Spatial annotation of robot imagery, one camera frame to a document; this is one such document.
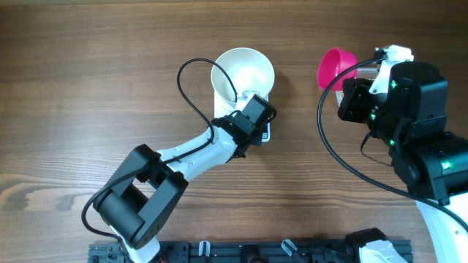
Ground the pink measuring scoop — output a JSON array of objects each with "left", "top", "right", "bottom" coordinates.
[{"left": 317, "top": 47, "right": 358, "bottom": 90}]

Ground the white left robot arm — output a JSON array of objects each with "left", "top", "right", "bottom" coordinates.
[{"left": 91, "top": 95, "right": 277, "bottom": 262}]

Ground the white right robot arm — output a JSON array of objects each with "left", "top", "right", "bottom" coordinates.
[{"left": 338, "top": 61, "right": 467, "bottom": 262}]

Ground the white digital kitchen scale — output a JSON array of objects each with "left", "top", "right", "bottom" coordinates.
[{"left": 214, "top": 91, "right": 271, "bottom": 143}]

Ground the white bowl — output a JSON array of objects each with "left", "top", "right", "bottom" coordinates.
[{"left": 211, "top": 47, "right": 275, "bottom": 102}]

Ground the clear plastic container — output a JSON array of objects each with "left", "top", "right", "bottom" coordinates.
[{"left": 336, "top": 64, "right": 380, "bottom": 107}]

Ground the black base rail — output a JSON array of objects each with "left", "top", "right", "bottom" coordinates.
[{"left": 87, "top": 239, "right": 414, "bottom": 263}]

